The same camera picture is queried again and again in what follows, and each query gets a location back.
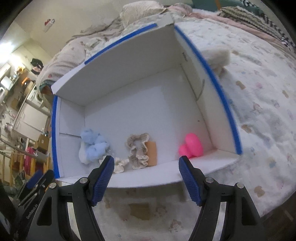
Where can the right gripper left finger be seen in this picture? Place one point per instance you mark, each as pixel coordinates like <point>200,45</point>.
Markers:
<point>65,213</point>

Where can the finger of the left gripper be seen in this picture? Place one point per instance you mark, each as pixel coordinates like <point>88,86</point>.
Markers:
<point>34,179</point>

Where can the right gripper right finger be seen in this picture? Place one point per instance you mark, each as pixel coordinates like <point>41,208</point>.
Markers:
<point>241,221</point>

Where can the blue and white plush toy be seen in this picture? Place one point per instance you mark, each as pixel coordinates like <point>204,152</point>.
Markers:
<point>93,146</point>

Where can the pink heart plush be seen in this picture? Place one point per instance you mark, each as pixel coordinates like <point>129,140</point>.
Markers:
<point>192,146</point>

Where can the cardboard box on floor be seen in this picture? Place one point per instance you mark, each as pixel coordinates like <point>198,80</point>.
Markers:
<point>42,143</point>

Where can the white kitchen cabinet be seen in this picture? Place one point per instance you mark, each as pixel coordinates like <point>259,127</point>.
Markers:
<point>30,123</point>

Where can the white washing machine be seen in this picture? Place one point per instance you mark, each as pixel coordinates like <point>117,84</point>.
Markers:
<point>35,100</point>

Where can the dark hanging clothes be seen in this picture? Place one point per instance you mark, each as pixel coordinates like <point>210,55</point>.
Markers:
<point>37,66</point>

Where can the orange-brown cardboard tag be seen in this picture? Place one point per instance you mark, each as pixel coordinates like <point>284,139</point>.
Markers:
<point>151,153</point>

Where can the white box with blue edges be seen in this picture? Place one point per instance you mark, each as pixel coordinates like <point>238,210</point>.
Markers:
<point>153,80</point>

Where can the beige rumpled duvet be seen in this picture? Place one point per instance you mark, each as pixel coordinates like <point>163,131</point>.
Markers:
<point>76,51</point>

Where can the cream fluffy plush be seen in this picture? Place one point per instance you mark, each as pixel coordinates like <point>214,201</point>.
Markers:
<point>216,57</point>

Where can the beige floral pillow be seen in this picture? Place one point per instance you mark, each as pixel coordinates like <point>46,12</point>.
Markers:
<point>133,12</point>

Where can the pink sheet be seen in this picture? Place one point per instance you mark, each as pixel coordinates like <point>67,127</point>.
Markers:
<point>186,10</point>

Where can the striped knitted blanket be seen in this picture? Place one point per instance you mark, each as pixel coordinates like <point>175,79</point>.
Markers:
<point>262,24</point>

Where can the red white wall hook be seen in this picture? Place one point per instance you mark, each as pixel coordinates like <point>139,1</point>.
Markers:
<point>48,24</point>

